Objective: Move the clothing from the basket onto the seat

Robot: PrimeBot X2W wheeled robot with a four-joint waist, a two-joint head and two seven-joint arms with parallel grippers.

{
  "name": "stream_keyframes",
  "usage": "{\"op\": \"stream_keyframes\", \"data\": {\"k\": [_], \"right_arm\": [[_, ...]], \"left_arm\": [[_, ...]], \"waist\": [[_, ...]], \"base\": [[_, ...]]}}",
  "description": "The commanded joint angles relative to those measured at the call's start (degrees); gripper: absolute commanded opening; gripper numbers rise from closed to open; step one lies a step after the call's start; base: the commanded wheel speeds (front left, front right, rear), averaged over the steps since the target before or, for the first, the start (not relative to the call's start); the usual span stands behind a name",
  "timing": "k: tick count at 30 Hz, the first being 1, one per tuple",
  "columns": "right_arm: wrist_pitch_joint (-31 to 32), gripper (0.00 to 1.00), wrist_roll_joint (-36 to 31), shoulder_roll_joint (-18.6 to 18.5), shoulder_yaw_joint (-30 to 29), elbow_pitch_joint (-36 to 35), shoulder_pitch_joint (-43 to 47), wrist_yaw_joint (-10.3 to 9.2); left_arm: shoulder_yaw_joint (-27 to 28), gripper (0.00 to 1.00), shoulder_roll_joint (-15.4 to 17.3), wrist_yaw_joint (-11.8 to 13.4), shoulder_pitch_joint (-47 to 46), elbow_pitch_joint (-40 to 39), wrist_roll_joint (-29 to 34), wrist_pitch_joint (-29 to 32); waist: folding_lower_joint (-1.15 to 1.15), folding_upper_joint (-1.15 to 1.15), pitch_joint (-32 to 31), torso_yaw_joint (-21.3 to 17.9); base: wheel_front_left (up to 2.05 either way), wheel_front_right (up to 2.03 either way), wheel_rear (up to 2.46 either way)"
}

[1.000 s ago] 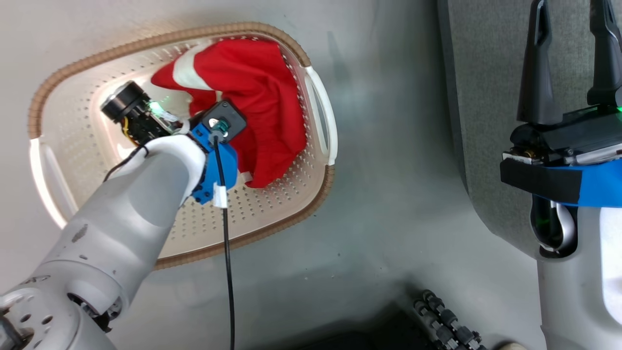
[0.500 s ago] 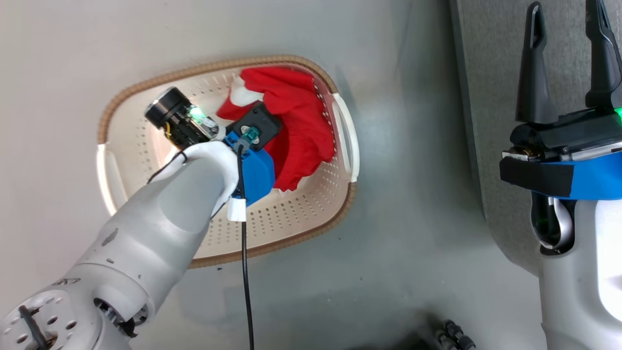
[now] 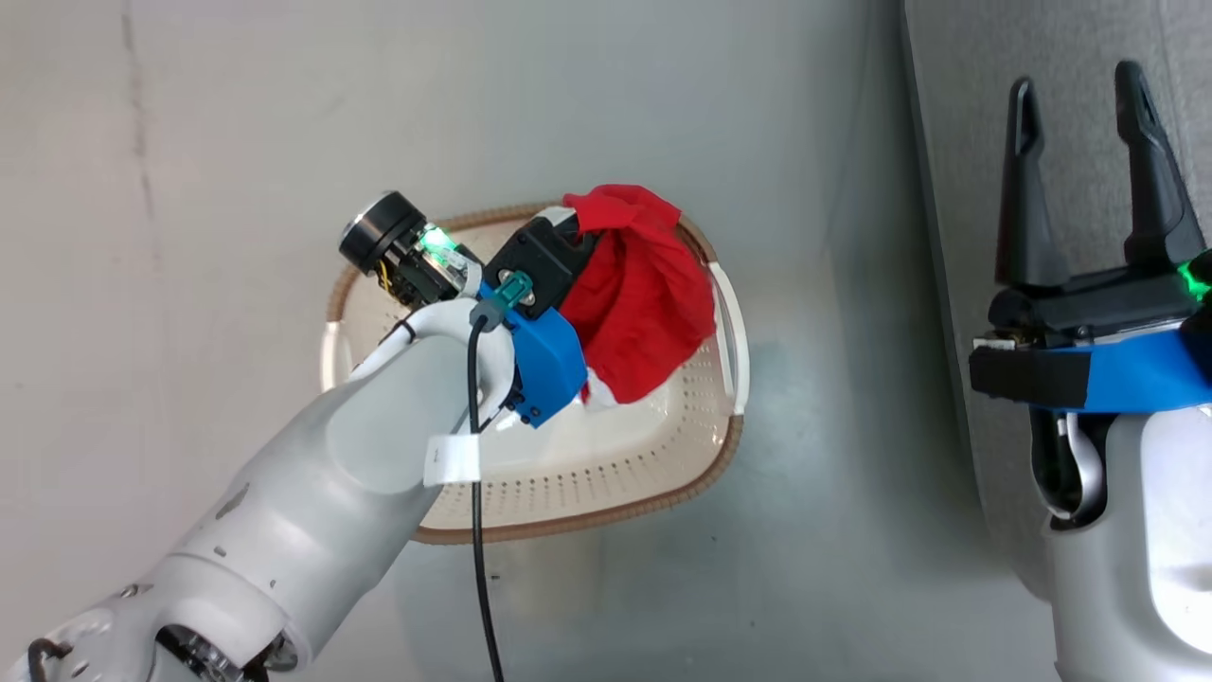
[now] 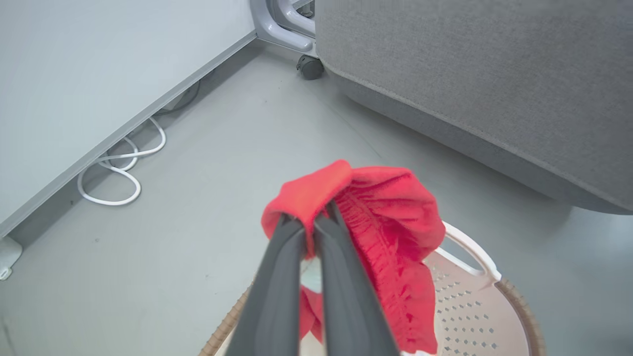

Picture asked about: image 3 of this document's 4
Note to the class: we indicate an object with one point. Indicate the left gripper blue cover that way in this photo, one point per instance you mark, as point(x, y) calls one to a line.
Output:
point(544, 365)

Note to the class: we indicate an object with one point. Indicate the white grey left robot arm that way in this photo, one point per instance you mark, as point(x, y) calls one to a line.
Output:
point(312, 511)

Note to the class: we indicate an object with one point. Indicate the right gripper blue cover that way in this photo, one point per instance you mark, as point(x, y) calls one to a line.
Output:
point(1117, 360)

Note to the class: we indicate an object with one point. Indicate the grey fabric sofa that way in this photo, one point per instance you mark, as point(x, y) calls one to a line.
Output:
point(956, 142)

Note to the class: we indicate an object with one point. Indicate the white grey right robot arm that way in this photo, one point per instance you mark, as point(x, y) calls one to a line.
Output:
point(1155, 549)

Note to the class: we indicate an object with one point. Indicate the red jersey shirt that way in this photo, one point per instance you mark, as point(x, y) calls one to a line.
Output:
point(644, 294)

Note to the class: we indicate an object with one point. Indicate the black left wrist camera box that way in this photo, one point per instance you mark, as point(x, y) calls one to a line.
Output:
point(540, 260)

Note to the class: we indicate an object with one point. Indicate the white laundry basket brown rim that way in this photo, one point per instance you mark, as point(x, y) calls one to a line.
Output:
point(606, 464)

